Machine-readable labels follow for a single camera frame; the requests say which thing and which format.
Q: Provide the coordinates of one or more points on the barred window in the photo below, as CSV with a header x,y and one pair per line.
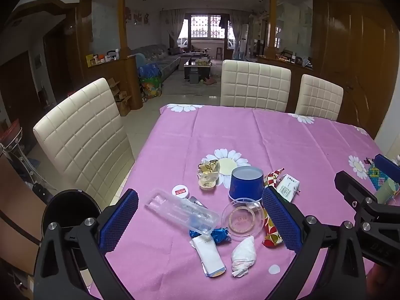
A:
x,y
207,29

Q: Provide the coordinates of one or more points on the red gold candy wrapper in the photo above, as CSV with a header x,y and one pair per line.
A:
x,y
272,176

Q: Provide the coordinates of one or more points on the grey sofa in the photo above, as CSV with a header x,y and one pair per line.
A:
x,y
159,57

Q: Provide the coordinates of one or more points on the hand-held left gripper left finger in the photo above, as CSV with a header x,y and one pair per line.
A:
x,y
120,218

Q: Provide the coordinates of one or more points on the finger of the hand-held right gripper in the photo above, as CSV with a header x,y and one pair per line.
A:
x,y
351,189
387,165

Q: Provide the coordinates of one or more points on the dark coffee table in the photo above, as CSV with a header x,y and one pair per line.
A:
x,y
197,67

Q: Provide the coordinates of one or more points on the white standing air conditioner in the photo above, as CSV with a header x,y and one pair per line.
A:
x,y
244,42

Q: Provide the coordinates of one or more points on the white tissue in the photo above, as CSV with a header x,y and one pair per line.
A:
x,y
243,254

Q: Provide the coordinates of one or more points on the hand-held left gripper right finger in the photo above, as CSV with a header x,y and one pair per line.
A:
x,y
281,218

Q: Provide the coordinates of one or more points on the black round bin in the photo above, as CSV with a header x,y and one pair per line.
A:
x,y
68,206

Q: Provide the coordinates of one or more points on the colourful beaded box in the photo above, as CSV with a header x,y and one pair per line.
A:
x,y
376,175

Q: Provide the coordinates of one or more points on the pale green tube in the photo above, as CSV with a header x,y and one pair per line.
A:
x,y
387,192

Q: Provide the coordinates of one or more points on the small round white lid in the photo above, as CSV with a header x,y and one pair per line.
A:
x,y
180,190

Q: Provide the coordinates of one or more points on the stack of cardboard boxes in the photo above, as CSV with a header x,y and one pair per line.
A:
x,y
120,98

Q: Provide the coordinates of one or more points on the wall pictures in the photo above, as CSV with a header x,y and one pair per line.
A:
x,y
137,17

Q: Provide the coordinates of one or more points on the colourful printed bag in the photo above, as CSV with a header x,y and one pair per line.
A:
x,y
150,82

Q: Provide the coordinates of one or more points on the small pudding cup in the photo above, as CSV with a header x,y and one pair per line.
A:
x,y
207,182

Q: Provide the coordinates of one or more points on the cream padded dining chair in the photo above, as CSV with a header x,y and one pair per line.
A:
x,y
318,98
84,137
254,84

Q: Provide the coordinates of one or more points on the blue paper cup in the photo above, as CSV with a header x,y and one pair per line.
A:
x,y
245,184

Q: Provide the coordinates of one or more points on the wooden half wall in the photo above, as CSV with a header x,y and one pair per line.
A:
x,y
125,78

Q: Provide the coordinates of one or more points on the clear round plastic lid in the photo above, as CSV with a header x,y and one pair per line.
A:
x,y
242,220

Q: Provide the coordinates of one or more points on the wooden pillar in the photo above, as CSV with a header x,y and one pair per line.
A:
x,y
272,22
122,22

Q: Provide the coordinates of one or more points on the gold foil wrapper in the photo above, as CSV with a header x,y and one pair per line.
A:
x,y
207,166

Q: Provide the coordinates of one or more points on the red yellow snack wrapper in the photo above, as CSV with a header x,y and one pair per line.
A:
x,y
270,234

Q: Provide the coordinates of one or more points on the brown wooden cabinet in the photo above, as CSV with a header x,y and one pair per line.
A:
x,y
15,212

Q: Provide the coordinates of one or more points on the white milk carton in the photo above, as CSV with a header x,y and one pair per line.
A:
x,y
287,187

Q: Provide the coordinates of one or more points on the row of small packages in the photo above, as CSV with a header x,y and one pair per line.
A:
x,y
101,58

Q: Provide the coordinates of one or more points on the pink floral tablecloth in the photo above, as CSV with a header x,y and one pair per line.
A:
x,y
250,137

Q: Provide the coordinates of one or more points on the blue foil wrapper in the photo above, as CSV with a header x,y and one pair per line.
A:
x,y
218,234

